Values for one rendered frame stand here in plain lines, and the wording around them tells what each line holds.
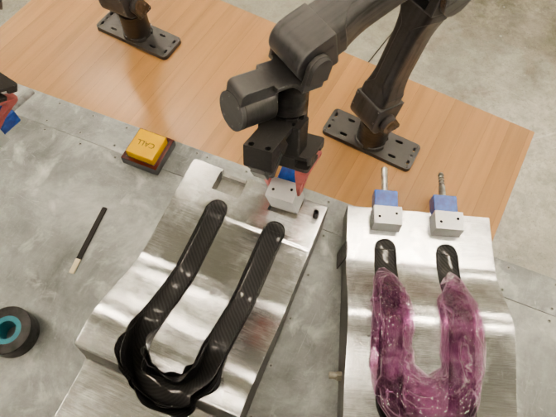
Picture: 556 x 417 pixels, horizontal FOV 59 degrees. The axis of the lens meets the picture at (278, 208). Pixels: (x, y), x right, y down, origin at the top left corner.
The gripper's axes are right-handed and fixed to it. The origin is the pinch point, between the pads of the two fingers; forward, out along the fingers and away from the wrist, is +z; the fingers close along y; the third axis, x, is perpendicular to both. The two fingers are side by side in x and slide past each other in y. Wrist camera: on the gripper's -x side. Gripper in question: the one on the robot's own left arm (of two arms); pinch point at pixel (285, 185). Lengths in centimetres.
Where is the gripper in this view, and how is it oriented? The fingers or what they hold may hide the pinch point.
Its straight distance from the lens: 81.8
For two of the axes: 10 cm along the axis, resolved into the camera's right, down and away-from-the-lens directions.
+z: -0.2, 7.4, 6.7
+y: 9.1, 2.9, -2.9
